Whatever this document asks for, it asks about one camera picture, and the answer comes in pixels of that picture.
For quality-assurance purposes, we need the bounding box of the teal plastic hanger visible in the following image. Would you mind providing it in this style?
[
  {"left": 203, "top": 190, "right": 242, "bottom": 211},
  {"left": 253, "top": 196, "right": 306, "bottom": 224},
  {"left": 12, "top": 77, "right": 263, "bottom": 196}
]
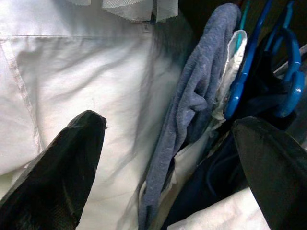
[{"left": 236, "top": 0, "right": 251, "bottom": 48}]

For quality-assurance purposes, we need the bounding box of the white collared shirt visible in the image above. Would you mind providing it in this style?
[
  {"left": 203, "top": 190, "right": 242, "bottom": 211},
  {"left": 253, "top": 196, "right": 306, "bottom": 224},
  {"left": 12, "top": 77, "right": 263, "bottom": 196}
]
[{"left": 0, "top": 0, "right": 200, "bottom": 230}]

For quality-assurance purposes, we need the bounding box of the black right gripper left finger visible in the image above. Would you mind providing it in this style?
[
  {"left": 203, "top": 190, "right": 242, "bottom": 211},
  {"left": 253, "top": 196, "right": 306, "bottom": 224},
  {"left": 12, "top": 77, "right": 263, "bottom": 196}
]
[{"left": 0, "top": 109, "right": 108, "bottom": 230}]

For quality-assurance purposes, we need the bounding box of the white cotton garment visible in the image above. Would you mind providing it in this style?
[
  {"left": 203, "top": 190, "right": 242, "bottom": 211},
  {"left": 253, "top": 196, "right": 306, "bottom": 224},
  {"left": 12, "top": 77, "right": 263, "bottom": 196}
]
[{"left": 166, "top": 185, "right": 273, "bottom": 230}]

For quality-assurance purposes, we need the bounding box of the blue fleece garment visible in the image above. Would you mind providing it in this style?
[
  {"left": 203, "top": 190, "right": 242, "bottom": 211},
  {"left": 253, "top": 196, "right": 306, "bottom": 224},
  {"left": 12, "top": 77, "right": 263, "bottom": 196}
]
[{"left": 138, "top": 2, "right": 242, "bottom": 230}]

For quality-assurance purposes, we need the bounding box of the dark navy garment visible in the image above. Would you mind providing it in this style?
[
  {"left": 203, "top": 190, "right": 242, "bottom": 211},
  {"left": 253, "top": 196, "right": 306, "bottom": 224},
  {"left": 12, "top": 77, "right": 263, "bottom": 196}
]
[{"left": 160, "top": 31, "right": 298, "bottom": 230}]

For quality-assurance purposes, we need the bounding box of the blue plastic hanger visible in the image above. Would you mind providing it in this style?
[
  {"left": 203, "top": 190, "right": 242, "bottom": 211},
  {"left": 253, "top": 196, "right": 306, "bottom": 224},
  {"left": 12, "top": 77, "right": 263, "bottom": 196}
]
[
  {"left": 263, "top": 0, "right": 306, "bottom": 118},
  {"left": 224, "top": 0, "right": 274, "bottom": 120}
]

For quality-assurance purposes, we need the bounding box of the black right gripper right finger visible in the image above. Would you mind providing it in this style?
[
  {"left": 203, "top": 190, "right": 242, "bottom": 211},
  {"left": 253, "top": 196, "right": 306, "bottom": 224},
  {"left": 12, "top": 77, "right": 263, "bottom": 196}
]
[{"left": 231, "top": 116, "right": 307, "bottom": 230}]

